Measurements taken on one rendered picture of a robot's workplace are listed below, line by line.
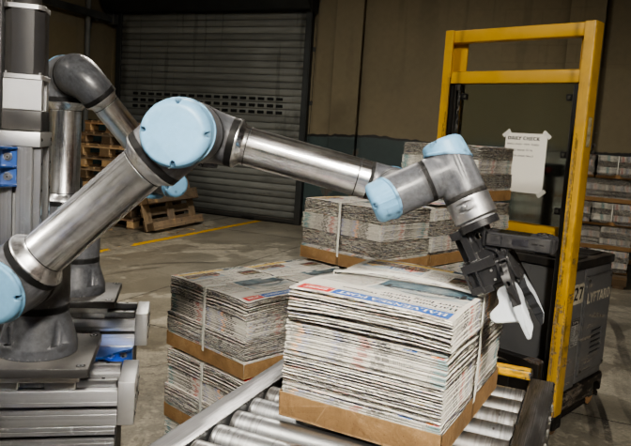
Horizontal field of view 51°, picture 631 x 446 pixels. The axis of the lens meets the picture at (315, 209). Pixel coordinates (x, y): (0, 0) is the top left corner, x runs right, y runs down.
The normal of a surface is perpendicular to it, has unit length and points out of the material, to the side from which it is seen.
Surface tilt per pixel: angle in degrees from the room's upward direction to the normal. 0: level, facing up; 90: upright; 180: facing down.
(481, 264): 90
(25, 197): 90
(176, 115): 85
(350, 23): 90
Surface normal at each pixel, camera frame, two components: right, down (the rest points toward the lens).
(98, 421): 0.20, 0.12
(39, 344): 0.44, -0.18
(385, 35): -0.40, 0.07
